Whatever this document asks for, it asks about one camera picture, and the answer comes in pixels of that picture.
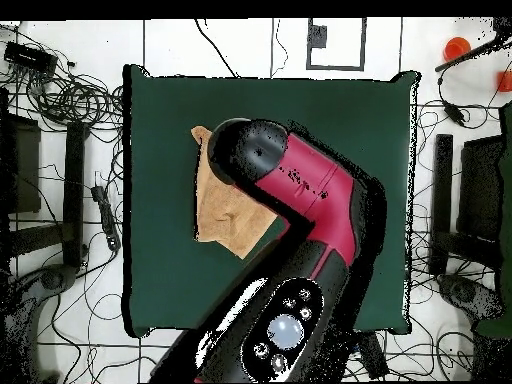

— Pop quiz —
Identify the tan terry towel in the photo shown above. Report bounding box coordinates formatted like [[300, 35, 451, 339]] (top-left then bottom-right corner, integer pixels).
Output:
[[190, 125, 279, 260]]

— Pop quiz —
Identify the dark flat panel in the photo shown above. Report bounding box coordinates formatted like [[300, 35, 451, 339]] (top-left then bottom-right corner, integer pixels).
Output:
[[457, 135, 505, 241], [0, 113, 42, 215]]

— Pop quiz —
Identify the dark green table cloth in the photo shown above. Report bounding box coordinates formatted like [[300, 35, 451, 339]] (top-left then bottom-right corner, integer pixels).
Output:
[[122, 63, 421, 338]]

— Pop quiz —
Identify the black power strip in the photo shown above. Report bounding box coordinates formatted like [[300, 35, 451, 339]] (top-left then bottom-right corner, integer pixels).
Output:
[[90, 185, 122, 252], [355, 330, 389, 380]]

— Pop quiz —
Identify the black stand bar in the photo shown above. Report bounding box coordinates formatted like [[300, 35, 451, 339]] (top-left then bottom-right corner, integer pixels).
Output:
[[62, 121, 90, 268], [429, 133, 454, 275]]

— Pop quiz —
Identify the black power adapter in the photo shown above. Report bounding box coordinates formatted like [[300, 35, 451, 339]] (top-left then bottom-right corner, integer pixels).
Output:
[[441, 99, 467, 127]]

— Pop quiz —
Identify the hanging green cloth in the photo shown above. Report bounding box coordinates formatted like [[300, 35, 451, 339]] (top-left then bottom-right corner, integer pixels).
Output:
[[475, 105, 512, 341]]

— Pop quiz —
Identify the orange cup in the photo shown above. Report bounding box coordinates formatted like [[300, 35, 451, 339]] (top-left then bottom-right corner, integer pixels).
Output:
[[442, 36, 472, 63]]

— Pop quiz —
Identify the black rod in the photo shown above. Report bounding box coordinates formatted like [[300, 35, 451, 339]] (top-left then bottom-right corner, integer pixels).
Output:
[[434, 35, 512, 73]]

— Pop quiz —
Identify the black electronics box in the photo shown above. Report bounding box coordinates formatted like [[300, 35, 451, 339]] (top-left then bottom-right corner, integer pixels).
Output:
[[3, 41, 59, 75]]

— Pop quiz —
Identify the grey square floor frame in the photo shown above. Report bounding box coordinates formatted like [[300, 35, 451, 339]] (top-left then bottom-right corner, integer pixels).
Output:
[[306, 17, 367, 72]]

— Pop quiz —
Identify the tangled black cable bundle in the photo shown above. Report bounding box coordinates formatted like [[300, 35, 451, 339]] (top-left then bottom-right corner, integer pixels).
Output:
[[23, 71, 125, 133]]

